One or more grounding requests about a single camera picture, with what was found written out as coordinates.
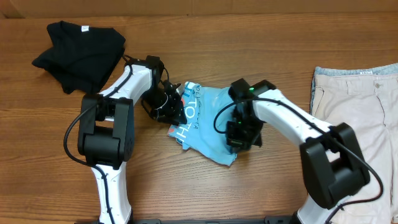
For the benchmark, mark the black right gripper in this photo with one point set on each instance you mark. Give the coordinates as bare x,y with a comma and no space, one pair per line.
241,137

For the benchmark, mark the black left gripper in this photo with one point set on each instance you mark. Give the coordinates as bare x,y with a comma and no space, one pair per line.
173,109

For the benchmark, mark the light blue printed t-shirt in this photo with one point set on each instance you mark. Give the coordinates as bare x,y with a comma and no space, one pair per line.
202,130

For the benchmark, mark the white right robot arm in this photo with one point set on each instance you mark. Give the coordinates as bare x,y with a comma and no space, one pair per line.
332,162

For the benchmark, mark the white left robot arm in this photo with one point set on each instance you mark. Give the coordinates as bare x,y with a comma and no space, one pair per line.
106,128

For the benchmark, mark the black folded t-shirt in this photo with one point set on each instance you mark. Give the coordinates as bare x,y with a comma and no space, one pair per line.
82,57

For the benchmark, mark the beige shorts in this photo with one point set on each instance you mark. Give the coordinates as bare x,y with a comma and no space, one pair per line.
365,99

